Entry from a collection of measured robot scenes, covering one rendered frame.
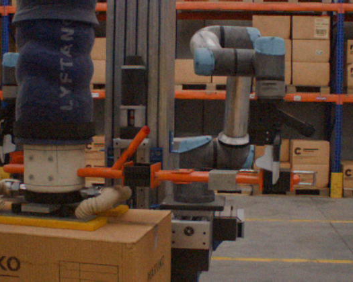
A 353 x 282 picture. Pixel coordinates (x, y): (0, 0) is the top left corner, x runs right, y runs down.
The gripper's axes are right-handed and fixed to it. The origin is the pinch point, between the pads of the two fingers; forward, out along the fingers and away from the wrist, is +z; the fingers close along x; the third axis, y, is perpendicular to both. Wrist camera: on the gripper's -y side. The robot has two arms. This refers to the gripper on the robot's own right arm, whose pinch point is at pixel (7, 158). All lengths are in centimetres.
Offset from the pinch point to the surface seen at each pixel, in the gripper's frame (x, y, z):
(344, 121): 838, 183, 12
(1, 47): 651, -386, -100
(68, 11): -34, 36, -43
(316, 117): 833, 131, 6
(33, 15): -37, 28, -42
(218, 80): 689, -28, -49
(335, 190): 691, 162, 113
